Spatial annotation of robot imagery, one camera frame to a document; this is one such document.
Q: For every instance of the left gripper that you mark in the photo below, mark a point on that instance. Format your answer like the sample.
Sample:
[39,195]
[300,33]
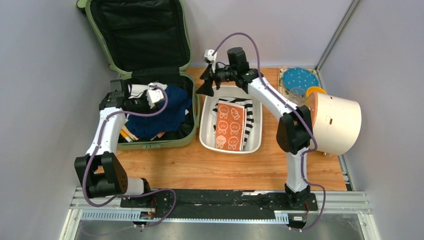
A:
[148,109]

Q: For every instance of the dark blue garment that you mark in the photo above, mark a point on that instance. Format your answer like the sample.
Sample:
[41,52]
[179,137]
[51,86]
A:
[175,122]

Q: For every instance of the yellow bowl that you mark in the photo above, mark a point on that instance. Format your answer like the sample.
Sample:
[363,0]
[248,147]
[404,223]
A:
[315,89]

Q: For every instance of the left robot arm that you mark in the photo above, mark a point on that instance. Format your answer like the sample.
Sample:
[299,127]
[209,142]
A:
[99,171]

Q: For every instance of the white plastic tub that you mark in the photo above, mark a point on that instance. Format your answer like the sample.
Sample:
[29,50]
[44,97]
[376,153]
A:
[207,120]

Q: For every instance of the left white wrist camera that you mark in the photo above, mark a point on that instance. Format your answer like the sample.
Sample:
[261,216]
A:
[154,96]

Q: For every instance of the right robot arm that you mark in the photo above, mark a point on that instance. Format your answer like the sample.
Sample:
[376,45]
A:
[294,131]

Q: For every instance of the floral placemat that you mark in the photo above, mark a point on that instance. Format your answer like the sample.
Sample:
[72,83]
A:
[281,87]

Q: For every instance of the clear drinking glass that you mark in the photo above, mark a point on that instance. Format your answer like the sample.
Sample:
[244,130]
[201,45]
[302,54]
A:
[297,95]

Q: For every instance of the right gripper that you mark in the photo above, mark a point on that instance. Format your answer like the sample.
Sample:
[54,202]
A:
[206,88]

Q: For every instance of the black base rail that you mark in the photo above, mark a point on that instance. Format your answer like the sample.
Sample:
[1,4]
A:
[219,204]

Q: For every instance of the green hard-shell suitcase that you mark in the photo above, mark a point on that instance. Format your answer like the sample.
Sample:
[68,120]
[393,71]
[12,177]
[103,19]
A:
[148,40]

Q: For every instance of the blue dotted plate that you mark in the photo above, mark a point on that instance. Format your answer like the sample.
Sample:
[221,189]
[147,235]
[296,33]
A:
[298,77]

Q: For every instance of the cream cylindrical container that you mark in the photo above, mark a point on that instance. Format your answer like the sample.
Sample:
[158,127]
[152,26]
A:
[336,122]

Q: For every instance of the orange bunny print cloth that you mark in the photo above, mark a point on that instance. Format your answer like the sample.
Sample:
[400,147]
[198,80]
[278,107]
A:
[230,126]

